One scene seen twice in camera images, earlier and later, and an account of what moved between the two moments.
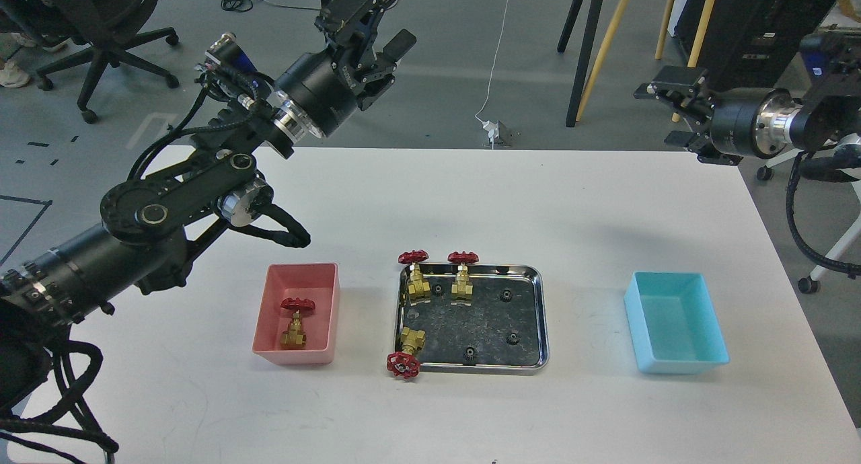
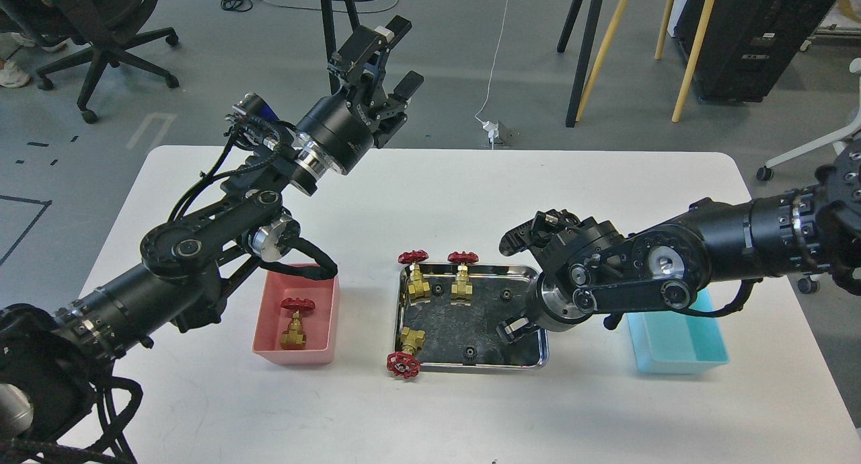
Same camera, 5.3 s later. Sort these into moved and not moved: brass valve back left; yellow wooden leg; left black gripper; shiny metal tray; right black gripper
Moved: left black gripper; right black gripper
Not moved: brass valve back left; yellow wooden leg; shiny metal tray
